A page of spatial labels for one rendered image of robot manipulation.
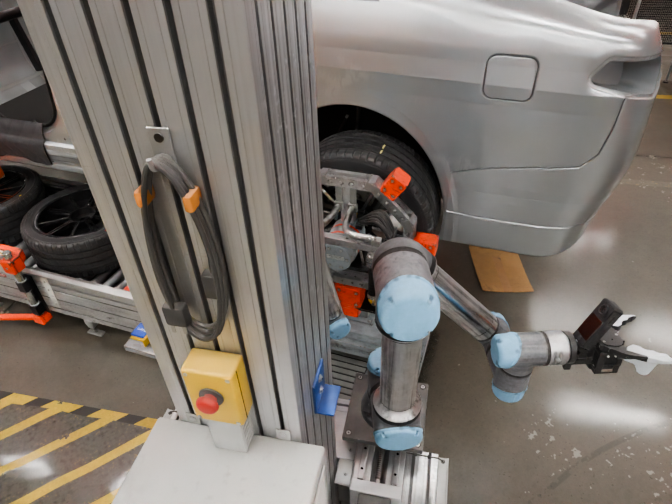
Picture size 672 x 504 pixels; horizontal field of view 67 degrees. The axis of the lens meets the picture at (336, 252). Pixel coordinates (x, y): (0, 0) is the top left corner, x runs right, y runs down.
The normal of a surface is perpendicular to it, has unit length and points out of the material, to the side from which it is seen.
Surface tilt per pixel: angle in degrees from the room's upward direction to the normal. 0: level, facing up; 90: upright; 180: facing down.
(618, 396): 0
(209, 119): 90
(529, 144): 90
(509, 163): 90
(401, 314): 82
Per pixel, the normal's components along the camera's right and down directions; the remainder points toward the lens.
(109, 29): -0.21, 0.62
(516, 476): -0.03, -0.78
